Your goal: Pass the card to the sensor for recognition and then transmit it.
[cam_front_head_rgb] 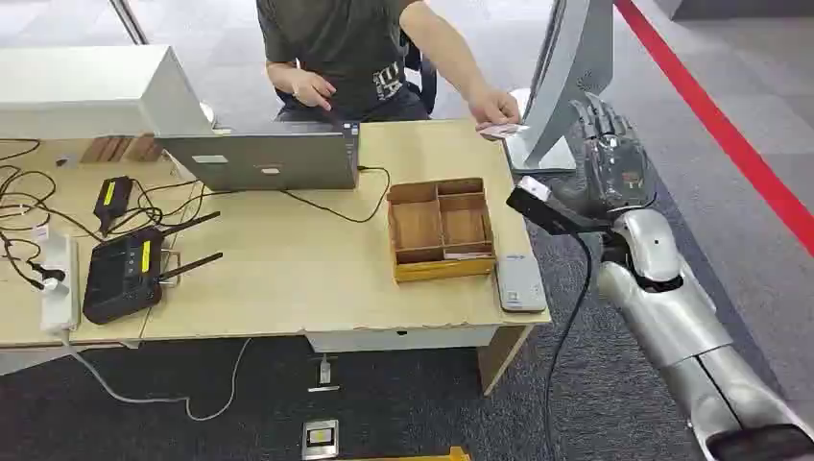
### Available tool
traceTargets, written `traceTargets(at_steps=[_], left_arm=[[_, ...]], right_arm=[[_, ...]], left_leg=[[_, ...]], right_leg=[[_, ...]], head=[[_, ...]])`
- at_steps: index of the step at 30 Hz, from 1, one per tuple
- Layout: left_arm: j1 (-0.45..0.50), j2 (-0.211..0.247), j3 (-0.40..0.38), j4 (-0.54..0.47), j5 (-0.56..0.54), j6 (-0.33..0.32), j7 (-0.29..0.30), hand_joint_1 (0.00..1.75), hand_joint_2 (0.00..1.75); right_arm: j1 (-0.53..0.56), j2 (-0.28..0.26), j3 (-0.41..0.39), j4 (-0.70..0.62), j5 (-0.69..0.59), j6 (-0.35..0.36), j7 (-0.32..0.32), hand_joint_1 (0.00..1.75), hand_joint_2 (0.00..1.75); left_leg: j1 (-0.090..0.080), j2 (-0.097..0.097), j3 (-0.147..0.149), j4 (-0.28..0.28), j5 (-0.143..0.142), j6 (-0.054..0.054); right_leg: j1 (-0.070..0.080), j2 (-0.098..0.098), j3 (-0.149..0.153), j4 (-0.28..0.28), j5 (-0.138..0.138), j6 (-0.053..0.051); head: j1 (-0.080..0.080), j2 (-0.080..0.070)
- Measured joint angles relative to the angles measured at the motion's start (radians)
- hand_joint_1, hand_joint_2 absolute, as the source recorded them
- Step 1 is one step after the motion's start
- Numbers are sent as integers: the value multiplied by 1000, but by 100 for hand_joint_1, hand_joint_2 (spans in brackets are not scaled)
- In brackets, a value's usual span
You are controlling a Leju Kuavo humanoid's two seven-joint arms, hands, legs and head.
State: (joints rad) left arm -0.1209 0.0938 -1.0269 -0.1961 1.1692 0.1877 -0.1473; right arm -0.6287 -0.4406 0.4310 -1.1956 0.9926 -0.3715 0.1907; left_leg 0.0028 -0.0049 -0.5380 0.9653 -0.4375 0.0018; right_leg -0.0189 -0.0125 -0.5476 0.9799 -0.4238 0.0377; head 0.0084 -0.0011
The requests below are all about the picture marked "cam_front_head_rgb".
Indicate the person's left hand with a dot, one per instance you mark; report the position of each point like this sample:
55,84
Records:
497,107

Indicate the black wrist camera, pale box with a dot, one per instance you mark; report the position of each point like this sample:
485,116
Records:
540,207

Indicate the white power strip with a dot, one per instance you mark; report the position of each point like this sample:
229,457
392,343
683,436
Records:
60,286

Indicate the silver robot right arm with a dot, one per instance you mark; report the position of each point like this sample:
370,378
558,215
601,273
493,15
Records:
671,318

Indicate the person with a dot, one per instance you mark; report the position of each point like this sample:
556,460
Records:
343,44

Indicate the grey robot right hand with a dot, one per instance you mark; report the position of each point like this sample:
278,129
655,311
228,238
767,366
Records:
613,172

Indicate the small white floor plug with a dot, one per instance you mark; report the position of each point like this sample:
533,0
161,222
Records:
324,374

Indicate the black charger, yellow label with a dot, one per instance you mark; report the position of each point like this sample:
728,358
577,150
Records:
113,198

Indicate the grey metal pole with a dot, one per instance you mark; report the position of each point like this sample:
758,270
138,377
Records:
130,21

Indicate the wooden card box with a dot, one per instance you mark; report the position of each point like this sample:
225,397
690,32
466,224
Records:
439,232

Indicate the pale card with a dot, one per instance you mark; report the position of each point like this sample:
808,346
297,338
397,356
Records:
502,130

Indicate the large white box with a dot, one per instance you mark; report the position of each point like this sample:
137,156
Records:
89,89

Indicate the red floor tape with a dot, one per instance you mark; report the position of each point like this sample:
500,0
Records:
718,124

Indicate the brown wooden blocks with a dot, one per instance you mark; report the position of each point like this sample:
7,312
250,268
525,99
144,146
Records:
121,149

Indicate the metal floor socket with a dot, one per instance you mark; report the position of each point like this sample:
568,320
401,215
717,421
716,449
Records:
320,439

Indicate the pale wooden desk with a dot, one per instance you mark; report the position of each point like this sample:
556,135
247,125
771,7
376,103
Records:
305,273

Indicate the person's right hand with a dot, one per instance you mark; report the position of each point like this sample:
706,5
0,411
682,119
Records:
311,87

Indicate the grey laptop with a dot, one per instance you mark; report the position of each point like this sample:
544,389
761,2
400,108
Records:
267,159

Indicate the black chair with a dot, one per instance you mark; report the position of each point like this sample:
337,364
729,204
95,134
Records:
425,76

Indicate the grey flat card reader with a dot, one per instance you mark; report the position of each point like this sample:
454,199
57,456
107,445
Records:
520,283

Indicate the black controller with antennas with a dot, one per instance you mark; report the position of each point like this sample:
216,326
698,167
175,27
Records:
124,273

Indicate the silver monitor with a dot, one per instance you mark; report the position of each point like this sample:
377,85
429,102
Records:
566,70

